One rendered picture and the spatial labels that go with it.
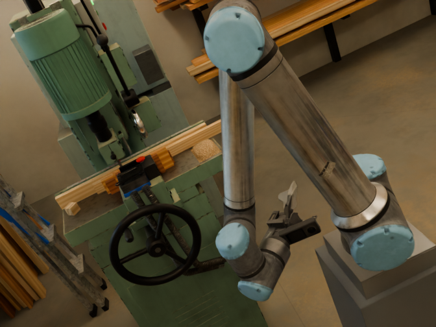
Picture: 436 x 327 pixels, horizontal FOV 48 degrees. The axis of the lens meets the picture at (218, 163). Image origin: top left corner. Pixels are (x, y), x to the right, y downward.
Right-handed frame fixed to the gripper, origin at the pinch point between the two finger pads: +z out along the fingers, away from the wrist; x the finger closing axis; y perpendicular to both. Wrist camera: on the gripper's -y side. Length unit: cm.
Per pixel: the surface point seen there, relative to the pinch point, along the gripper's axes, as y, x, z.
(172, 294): 58, 18, -28
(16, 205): 143, -25, -17
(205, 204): 37.3, -5.9, -5.4
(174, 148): 47, -24, 5
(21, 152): 297, -14, 68
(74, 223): 63, -28, -35
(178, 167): 40.8, -21.5, -2.5
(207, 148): 32.0, -21.5, 5.7
